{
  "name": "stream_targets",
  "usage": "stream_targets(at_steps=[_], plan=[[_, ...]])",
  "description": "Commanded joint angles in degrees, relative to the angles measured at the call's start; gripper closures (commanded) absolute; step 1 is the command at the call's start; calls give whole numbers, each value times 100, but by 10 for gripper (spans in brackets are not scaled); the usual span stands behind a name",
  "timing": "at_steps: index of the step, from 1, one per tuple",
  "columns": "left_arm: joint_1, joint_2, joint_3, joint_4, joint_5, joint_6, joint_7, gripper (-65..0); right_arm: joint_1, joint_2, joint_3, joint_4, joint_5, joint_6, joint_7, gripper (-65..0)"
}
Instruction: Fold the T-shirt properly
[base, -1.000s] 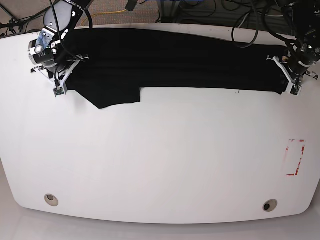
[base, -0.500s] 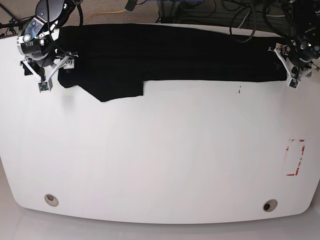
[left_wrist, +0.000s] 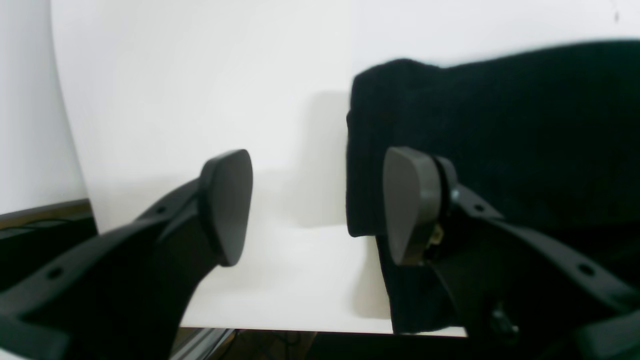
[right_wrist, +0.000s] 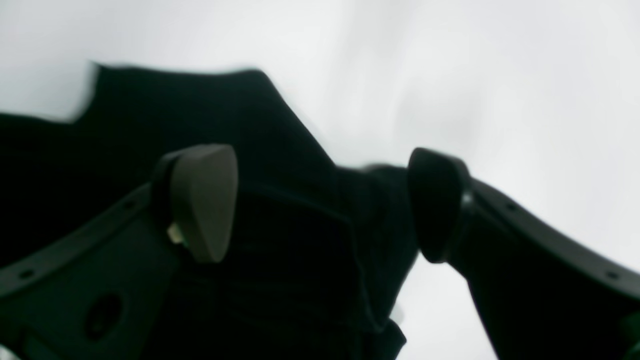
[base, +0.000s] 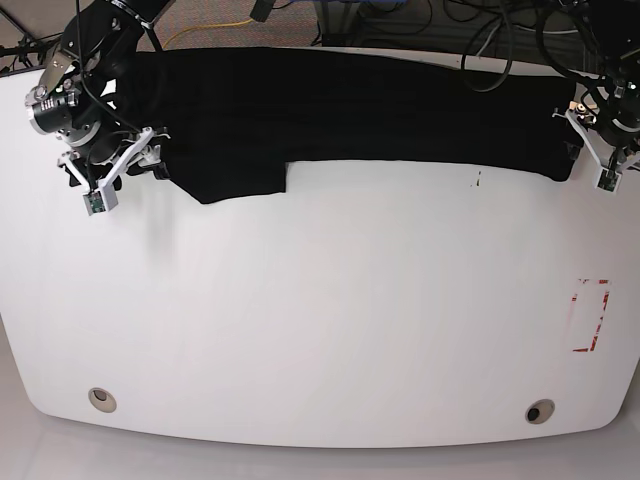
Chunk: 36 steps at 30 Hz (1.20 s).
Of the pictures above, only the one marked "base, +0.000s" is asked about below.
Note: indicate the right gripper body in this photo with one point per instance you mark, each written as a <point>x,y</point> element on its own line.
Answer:
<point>96,151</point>

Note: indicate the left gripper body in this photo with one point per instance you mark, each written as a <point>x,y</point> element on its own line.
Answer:
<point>613,146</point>

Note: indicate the black T-shirt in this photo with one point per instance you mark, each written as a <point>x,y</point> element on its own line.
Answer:
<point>237,117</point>

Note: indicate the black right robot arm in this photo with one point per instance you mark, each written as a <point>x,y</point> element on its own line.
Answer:
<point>97,46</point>

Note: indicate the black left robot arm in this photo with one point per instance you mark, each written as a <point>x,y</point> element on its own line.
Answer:
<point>611,29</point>

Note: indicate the black tripod stand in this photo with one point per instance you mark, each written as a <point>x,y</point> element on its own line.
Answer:
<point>29,30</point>

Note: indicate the red tape rectangle marking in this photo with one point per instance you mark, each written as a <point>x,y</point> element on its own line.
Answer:
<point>587,311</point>

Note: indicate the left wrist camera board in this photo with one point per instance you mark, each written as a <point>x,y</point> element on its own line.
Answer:
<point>608,180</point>

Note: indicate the left table cable grommet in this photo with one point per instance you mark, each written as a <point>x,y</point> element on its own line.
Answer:
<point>102,400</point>

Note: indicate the table cable grommet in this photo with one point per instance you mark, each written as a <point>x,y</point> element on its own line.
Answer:
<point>540,411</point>
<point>102,400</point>

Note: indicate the right table cable grommet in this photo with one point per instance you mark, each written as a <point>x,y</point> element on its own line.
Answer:
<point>540,411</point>

